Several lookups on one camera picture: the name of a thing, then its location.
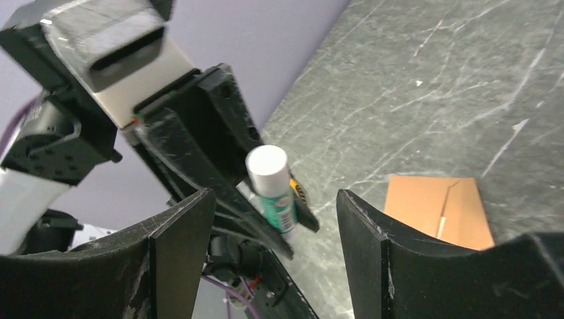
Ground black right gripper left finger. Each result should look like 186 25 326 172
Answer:
1 189 216 318

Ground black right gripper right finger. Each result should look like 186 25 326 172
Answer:
336 189 563 318

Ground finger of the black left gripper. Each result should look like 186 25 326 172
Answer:
289 172 320 233

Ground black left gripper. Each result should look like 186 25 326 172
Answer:
122 64 294 259

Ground green white glue stick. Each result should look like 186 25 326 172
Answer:
245 145 297 240

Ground brown paper envelope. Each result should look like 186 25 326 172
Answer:
384 175 495 251

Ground beige letter sheet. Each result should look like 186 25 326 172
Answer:
436 216 446 239

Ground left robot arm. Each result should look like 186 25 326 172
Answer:
2 64 294 259

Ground yellow handled pliers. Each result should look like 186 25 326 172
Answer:
289 175 308 205

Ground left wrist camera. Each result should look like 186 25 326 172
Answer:
1 1 193 128

